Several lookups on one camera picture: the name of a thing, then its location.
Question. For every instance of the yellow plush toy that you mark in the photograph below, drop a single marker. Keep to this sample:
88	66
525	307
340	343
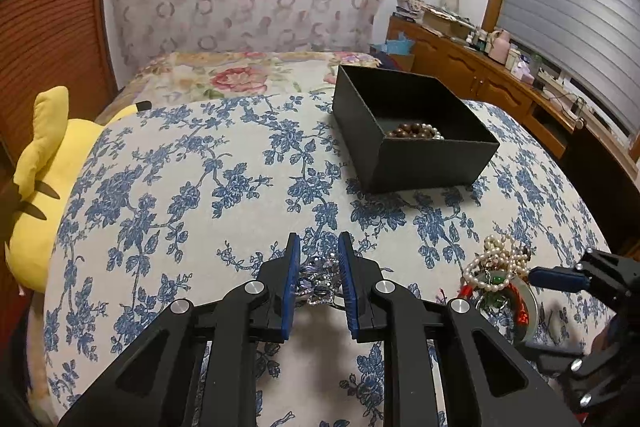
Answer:
45	207

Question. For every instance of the green jade pendant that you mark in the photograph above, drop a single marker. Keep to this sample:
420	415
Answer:
494	280

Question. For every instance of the pink tissue box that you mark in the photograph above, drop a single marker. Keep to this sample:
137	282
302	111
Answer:
523	72

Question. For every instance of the brown cardboard box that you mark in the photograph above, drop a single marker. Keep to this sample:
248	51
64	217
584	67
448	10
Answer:
447	24

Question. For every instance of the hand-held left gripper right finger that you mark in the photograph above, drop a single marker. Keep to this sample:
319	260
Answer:
348	287

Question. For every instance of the black cardboard box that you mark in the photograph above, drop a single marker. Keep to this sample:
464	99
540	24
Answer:
425	162

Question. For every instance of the blue plastic bag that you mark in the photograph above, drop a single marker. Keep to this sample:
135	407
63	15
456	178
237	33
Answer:
397	46

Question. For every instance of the brown slatted wooden wardrobe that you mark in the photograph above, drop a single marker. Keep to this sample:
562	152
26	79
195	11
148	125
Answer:
55	32

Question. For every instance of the wooden sideboard cabinet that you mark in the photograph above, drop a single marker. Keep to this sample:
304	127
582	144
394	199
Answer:
480	74

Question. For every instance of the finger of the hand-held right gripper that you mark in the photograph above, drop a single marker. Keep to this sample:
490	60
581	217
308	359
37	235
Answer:
555	278
555	359

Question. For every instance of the pink thermos jug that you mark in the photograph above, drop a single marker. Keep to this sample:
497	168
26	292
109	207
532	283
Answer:
500	47

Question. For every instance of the floral bedspread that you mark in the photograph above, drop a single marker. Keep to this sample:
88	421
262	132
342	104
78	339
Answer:
240	77

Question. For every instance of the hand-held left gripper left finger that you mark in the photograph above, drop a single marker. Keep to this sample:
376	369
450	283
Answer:
292	287

